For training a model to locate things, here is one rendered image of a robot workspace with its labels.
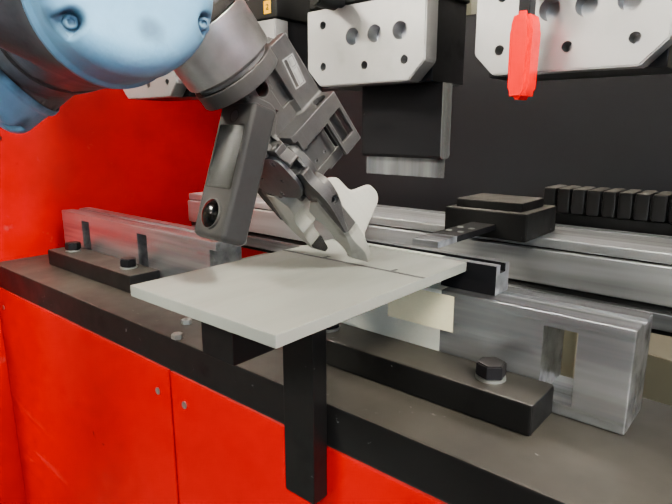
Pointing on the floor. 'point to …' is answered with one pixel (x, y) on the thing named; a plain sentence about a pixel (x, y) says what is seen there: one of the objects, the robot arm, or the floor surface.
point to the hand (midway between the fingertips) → (336, 252)
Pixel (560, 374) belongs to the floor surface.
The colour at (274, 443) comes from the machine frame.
